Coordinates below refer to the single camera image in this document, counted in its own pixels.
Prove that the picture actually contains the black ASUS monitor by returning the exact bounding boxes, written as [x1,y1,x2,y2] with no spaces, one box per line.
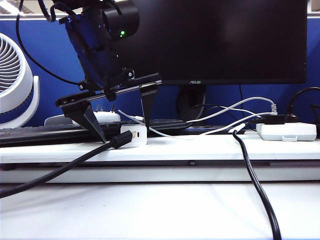
[113,0,308,88]

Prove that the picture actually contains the black keyboard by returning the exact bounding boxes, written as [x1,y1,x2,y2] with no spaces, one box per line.
[0,119,194,148]

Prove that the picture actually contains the dark blue mouse pad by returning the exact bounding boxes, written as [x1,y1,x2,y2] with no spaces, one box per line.
[186,125,237,136]

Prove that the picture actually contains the white charging base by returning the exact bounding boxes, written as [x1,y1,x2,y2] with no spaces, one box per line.
[120,124,149,148]

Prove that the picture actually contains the white Type-C charging cable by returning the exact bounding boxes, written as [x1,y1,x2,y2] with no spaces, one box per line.
[117,106,270,139]

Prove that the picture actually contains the white desk riser shelf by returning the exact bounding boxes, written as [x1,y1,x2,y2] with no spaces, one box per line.
[0,129,320,185]

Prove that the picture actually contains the thick black power cable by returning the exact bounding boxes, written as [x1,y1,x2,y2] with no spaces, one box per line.
[228,117,283,240]

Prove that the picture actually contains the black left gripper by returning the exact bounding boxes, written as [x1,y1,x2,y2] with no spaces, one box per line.
[55,9,163,144]

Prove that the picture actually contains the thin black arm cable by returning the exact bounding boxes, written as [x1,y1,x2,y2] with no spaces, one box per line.
[15,0,83,86]

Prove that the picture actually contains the blue office partition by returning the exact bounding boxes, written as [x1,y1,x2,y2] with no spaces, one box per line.
[0,14,320,128]

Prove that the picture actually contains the black HDMI cable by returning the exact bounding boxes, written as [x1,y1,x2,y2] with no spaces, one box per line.
[0,130,138,200]

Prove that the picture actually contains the white desk fan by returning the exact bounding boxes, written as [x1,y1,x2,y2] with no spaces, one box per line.
[0,33,41,130]

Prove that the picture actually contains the black monitor stand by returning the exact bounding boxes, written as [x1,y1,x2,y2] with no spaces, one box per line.
[176,85,208,122]

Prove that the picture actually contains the black plug adapter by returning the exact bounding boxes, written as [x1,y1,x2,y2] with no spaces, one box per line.
[262,114,286,126]

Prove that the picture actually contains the white grey handheld device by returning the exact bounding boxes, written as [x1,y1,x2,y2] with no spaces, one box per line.
[44,104,122,127]

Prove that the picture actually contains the black looped cable with plug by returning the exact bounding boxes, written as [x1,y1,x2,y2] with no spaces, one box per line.
[286,87,320,123]

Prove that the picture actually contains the white ethernet cable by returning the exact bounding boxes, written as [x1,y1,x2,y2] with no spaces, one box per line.
[186,97,279,124]

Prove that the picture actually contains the white power strip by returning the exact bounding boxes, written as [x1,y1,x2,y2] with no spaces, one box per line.
[255,122,318,143]

